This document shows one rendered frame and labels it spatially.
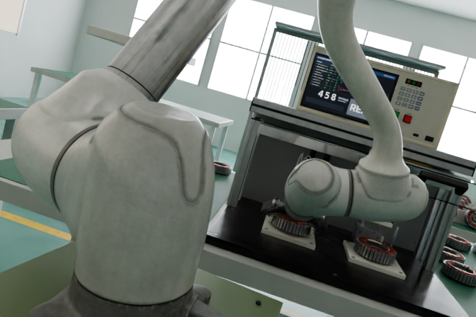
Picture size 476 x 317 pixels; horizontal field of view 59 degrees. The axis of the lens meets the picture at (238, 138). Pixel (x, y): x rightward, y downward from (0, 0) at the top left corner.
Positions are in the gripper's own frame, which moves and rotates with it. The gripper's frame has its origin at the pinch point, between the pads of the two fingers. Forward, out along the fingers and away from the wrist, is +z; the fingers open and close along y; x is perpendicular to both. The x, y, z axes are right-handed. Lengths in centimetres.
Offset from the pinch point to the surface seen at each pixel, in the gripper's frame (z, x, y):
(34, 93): 270, -115, 282
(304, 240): -3.6, 4.5, -4.4
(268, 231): -5.2, 5.5, 5.5
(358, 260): -5.1, 5.5, -19.1
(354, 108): -6.4, -38.1, -8.4
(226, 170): 53, -26, 30
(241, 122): 569, -294, 104
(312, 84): -8.2, -41.1, 5.7
